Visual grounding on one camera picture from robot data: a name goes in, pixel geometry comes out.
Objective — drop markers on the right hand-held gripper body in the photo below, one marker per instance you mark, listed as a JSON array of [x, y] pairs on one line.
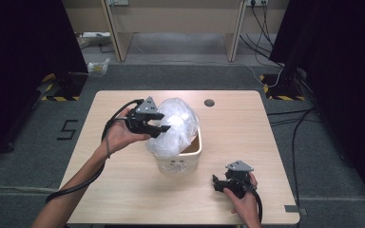
[[238, 181]]

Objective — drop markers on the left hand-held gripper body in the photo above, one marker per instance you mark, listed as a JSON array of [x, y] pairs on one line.
[[141, 122]]

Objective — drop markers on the clear plastic bag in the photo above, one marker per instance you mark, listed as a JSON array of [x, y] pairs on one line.
[[177, 126]]

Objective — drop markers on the cream square bin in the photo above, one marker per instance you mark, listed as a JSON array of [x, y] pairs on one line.
[[177, 164]]

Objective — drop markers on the person's left hand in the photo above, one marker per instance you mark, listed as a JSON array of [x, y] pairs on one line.
[[119, 134]]

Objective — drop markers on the person's right hand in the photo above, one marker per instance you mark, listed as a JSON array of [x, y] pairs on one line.
[[246, 207]]

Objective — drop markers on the grey tape piece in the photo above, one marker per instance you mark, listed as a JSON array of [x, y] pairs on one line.
[[293, 209]]

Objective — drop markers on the small clear plastic packet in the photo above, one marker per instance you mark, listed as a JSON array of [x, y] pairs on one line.
[[98, 67]]

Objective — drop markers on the black stand base striped tape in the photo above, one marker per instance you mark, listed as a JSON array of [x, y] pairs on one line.
[[280, 90], [66, 87]]

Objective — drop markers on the white power strip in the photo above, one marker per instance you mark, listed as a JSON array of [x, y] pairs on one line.
[[95, 34]]

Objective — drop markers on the black curtain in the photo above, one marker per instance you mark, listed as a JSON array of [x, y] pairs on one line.
[[345, 79], [22, 63]]

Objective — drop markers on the grey wall socket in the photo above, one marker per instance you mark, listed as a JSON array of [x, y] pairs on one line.
[[118, 2]]

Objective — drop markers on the white wall socket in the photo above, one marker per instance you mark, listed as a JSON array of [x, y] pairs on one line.
[[257, 2]]

